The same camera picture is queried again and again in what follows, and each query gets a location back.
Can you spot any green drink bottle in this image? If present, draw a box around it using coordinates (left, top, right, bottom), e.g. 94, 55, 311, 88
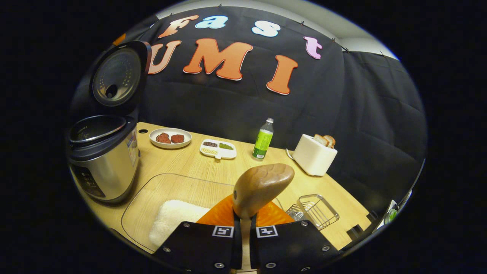
252, 118, 275, 160

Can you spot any white divided dish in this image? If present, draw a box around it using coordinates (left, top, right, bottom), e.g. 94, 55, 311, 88
200, 139, 237, 161

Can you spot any white toaster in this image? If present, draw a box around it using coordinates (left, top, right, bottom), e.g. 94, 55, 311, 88
292, 134, 338, 177

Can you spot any white rice pile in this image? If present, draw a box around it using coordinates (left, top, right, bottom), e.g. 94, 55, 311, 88
148, 200, 211, 248

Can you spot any clear plastic tray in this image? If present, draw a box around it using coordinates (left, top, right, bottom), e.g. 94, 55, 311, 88
121, 173, 284, 254

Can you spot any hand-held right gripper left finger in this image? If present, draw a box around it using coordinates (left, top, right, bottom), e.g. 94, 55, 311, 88
152, 194, 243, 273

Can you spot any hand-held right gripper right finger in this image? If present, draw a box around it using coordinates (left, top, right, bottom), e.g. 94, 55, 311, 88
249, 202, 344, 274

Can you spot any wire chopstick holder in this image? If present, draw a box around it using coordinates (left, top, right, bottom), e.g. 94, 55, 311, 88
285, 194, 340, 231

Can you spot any white round plate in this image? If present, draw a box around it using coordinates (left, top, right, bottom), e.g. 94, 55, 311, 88
149, 127, 193, 150

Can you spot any black silver rice cooker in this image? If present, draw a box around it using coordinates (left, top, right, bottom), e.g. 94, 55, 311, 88
66, 41, 153, 204

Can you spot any wooden spoon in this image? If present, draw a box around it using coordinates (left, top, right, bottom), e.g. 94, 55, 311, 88
232, 164, 295, 272

